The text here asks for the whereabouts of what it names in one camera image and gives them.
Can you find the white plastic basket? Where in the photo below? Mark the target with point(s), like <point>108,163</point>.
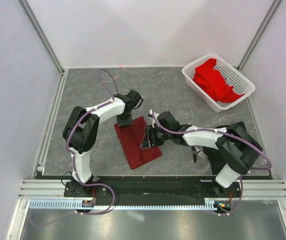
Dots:
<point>231,75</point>

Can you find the silver fork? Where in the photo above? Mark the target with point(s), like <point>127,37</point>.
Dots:
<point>200,153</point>

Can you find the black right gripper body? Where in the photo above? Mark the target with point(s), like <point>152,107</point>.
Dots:
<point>158,136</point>

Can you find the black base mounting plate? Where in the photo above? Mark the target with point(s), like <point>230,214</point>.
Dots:
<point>194,186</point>

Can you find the black round plate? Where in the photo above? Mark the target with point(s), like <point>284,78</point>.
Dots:
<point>215,158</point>

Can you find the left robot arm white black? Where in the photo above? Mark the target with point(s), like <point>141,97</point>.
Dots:
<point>82,126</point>

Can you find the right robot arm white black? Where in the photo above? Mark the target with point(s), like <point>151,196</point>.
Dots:
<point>237,149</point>

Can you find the bright red cloth in basket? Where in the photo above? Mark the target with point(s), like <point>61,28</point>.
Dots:
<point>213,84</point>

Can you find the dark red cloth napkin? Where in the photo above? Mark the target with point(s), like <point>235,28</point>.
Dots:
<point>131,138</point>

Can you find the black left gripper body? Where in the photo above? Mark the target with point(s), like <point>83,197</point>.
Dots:
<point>125,119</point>

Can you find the blue-white cable duct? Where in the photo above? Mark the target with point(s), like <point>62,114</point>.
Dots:
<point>82,205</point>

